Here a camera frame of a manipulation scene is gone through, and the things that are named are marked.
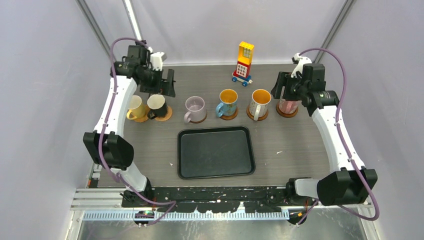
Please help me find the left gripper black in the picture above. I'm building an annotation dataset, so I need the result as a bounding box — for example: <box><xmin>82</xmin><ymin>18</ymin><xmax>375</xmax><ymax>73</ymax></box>
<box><xmin>139</xmin><ymin>66</ymin><xmax>175</xmax><ymax>97</ymax></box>

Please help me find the white mug orange inside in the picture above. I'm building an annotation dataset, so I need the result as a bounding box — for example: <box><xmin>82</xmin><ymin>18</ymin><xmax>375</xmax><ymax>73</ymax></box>
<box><xmin>247</xmin><ymin>89</ymin><xmax>272</xmax><ymax>121</ymax></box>

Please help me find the white cup black outside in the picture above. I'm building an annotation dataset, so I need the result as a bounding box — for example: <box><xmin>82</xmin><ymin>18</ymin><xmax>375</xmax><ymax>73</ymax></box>
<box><xmin>146</xmin><ymin>94</ymin><xmax>168</xmax><ymax>120</ymax></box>

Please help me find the light woven coaster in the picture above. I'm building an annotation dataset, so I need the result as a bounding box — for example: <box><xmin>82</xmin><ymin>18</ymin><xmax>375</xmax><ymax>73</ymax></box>
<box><xmin>155</xmin><ymin>106</ymin><xmax>173</xmax><ymax>122</ymax></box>
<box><xmin>134</xmin><ymin>105</ymin><xmax>150</xmax><ymax>123</ymax></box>

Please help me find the pink patterned mug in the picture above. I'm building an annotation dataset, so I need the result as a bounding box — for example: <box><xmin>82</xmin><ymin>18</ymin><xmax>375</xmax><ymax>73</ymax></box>
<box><xmin>278</xmin><ymin>98</ymin><xmax>299</xmax><ymax>114</ymax></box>

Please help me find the dark wooden coaster two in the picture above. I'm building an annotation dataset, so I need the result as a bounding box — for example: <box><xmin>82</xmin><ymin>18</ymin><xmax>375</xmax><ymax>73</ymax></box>
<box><xmin>275</xmin><ymin>105</ymin><xmax>299</xmax><ymax>118</ymax></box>

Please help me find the lilac textured mug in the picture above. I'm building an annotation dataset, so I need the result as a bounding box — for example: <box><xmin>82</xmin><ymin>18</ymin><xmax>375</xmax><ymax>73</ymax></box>
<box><xmin>183</xmin><ymin>96</ymin><xmax>207</xmax><ymax>124</ymax></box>

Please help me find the dark wooden coaster three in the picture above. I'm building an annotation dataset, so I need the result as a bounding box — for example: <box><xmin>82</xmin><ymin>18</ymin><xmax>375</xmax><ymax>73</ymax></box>
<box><xmin>246</xmin><ymin>108</ymin><xmax>269</xmax><ymax>121</ymax></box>

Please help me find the cream cup yellow handle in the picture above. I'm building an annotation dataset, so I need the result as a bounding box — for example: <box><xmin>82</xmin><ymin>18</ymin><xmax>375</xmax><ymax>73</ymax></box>
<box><xmin>126</xmin><ymin>95</ymin><xmax>145</xmax><ymax>120</ymax></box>

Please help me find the blue mug yellow inside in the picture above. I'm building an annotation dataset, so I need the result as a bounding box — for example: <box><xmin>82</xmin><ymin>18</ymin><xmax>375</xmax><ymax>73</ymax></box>
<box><xmin>215</xmin><ymin>89</ymin><xmax>238</xmax><ymax>118</ymax></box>

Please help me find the dark wooden coaster four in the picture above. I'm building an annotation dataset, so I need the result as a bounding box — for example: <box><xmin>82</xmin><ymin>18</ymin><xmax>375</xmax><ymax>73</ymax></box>
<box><xmin>220</xmin><ymin>108</ymin><xmax>239</xmax><ymax>121</ymax></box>

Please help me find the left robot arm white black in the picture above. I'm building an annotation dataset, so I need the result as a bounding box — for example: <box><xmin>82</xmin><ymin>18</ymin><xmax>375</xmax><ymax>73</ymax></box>
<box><xmin>82</xmin><ymin>45</ymin><xmax>176</xmax><ymax>207</ymax></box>

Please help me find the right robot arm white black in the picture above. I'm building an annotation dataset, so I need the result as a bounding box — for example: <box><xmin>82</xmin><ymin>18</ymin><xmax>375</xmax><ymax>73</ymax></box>
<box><xmin>271</xmin><ymin>63</ymin><xmax>378</xmax><ymax>206</ymax></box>

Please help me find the toy block tower on wheels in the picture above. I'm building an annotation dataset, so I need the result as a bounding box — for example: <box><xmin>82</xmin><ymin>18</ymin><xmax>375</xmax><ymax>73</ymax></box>
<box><xmin>232</xmin><ymin>41</ymin><xmax>255</xmax><ymax>87</ymax></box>

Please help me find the black serving tray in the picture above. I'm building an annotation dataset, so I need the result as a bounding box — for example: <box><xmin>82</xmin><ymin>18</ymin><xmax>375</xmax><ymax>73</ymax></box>
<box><xmin>177</xmin><ymin>125</ymin><xmax>256</xmax><ymax>180</ymax></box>

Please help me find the silver microphone on tripod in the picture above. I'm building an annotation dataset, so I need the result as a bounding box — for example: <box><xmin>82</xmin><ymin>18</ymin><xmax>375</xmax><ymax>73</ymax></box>
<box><xmin>122</xmin><ymin>0</ymin><xmax>146</xmax><ymax>43</ymax></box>

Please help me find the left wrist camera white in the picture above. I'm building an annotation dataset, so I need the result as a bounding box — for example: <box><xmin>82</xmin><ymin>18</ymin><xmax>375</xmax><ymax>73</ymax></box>
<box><xmin>147</xmin><ymin>46</ymin><xmax>167</xmax><ymax>71</ymax></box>

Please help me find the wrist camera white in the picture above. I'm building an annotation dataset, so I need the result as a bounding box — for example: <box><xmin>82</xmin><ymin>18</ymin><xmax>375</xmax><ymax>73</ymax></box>
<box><xmin>147</xmin><ymin>46</ymin><xmax>167</xmax><ymax>71</ymax></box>
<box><xmin>291</xmin><ymin>53</ymin><xmax>312</xmax><ymax>78</ymax></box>

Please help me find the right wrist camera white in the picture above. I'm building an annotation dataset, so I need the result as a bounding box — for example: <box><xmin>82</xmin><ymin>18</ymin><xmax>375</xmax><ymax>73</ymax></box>
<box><xmin>291</xmin><ymin>53</ymin><xmax>312</xmax><ymax>78</ymax></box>

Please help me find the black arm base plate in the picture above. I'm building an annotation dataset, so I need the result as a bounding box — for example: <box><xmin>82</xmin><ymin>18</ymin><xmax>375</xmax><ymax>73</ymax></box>
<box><xmin>120</xmin><ymin>186</ymin><xmax>314</xmax><ymax>213</ymax></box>

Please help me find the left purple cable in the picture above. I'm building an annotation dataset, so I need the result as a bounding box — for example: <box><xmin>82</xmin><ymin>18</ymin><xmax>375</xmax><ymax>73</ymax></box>
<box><xmin>97</xmin><ymin>37</ymin><xmax>177</xmax><ymax>227</ymax></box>

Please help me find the purple cable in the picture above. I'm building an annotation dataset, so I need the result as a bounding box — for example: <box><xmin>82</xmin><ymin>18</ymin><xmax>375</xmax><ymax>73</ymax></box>
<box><xmin>97</xmin><ymin>37</ymin><xmax>177</xmax><ymax>227</ymax></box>
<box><xmin>292</xmin><ymin>48</ymin><xmax>381</xmax><ymax>227</ymax></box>

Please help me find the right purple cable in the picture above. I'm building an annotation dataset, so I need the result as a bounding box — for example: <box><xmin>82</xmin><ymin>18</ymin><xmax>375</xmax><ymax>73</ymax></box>
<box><xmin>292</xmin><ymin>48</ymin><xmax>381</xmax><ymax>227</ymax></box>

